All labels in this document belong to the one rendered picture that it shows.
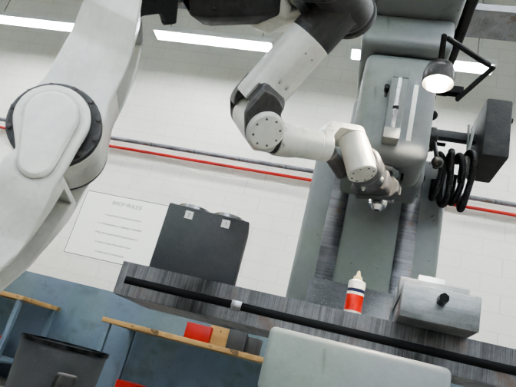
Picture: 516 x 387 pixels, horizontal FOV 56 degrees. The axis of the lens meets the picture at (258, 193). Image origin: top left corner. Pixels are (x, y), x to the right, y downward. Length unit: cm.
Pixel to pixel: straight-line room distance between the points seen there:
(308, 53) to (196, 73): 609
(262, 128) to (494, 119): 97
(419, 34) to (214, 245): 79
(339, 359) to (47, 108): 66
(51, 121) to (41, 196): 11
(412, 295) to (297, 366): 27
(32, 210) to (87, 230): 564
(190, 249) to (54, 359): 156
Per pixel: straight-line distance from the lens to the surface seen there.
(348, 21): 95
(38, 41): 842
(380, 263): 164
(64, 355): 270
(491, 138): 168
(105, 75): 88
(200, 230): 127
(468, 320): 105
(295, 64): 92
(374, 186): 117
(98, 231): 634
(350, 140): 109
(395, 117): 127
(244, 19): 105
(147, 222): 612
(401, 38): 142
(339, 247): 164
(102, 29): 91
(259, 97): 91
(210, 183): 607
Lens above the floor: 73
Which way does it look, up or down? 20 degrees up
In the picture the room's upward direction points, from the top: 15 degrees clockwise
